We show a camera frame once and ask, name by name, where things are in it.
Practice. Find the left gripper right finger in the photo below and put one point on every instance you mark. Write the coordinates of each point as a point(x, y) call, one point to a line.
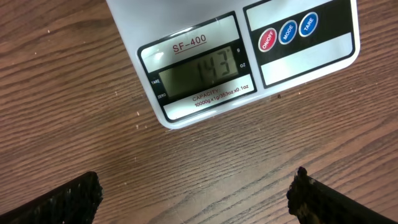
point(312, 202)

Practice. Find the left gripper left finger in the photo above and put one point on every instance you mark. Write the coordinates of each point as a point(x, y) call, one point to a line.
point(76, 201)

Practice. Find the white digital kitchen scale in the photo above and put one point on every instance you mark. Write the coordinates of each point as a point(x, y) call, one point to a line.
point(200, 58)

